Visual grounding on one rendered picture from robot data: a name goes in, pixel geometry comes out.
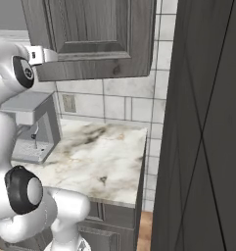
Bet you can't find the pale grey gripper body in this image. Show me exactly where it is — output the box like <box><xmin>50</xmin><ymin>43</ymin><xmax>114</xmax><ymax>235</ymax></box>
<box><xmin>41</xmin><ymin>47</ymin><xmax>60</xmax><ymax>66</ymax></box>

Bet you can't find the tall dark grey cabinet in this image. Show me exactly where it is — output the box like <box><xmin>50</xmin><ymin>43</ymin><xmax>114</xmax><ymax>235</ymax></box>
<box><xmin>150</xmin><ymin>0</ymin><xmax>236</xmax><ymax>251</ymax></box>

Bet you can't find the grey base cabinet drawer front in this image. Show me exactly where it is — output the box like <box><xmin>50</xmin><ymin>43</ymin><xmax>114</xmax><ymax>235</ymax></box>
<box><xmin>85</xmin><ymin>201</ymin><xmax>137</xmax><ymax>230</ymax></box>

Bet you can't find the grey base cabinet door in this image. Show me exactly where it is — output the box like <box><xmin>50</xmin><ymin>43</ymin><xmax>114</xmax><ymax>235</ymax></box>
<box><xmin>75</xmin><ymin>225</ymin><xmax>137</xmax><ymax>251</ymax></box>

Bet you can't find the grey coffee machine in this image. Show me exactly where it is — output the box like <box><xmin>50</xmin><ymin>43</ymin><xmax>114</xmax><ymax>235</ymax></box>
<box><xmin>0</xmin><ymin>90</ymin><xmax>63</xmax><ymax>166</ymax></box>

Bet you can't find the grey wooden wall cabinet door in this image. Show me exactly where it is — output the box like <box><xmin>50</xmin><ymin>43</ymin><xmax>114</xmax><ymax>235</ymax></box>
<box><xmin>21</xmin><ymin>0</ymin><xmax>158</xmax><ymax>82</ymax></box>

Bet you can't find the grey wall socket plate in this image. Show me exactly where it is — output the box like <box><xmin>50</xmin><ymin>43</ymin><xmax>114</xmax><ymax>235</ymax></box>
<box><xmin>61</xmin><ymin>93</ymin><xmax>77</xmax><ymax>114</ymax></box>

